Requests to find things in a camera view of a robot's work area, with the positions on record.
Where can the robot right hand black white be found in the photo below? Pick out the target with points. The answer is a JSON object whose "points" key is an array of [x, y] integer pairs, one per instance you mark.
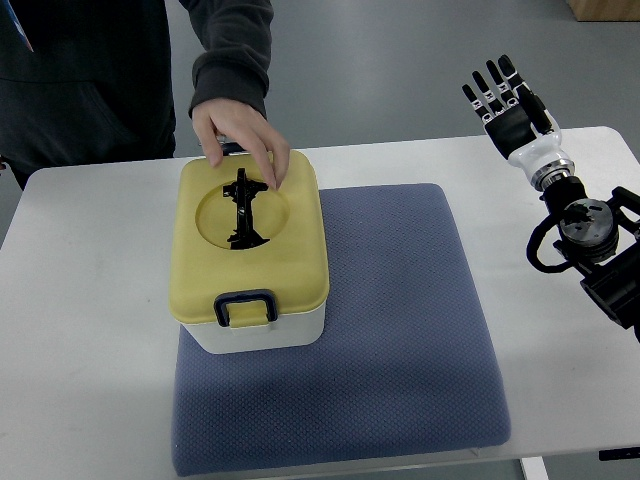
{"points": [[518, 123]]}

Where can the person's bare hand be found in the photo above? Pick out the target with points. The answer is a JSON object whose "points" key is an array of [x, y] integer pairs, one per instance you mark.
{"points": [[247, 127]]}

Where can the yellow storage box lid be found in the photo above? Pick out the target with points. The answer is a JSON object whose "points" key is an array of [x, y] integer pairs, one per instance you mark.
{"points": [[238, 240]]}

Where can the white storage box base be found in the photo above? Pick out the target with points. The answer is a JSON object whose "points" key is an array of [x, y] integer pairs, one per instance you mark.
{"points": [[289, 330]]}

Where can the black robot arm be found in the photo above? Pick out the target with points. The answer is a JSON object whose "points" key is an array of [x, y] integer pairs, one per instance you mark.
{"points": [[596, 238]]}

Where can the dark grey hoodie sleeve forearm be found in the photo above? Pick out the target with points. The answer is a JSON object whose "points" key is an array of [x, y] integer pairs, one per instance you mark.
{"points": [[236, 37]]}

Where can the wooden box corner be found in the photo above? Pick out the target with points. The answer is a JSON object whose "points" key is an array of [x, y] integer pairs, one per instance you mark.
{"points": [[605, 10]]}

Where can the person's dark hoodie torso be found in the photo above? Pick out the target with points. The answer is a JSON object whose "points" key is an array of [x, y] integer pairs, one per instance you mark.
{"points": [[84, 82]]}

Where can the blue grey fabric cushion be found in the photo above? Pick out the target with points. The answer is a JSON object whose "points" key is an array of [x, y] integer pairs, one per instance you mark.
{"points": [[405, 364]]}

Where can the white table leg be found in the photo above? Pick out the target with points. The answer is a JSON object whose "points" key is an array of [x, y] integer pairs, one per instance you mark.
{"points": [[533, 468]]}

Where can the black table bracket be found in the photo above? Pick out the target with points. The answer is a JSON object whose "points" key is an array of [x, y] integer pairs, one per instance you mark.
{"points": [[619, 454]]}

